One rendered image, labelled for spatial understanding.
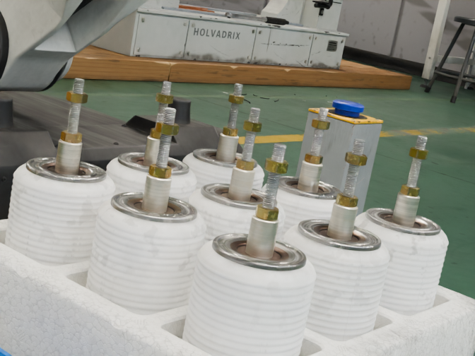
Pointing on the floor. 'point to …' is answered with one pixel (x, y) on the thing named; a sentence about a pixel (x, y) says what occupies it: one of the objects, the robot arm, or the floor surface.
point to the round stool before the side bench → (463, 63)
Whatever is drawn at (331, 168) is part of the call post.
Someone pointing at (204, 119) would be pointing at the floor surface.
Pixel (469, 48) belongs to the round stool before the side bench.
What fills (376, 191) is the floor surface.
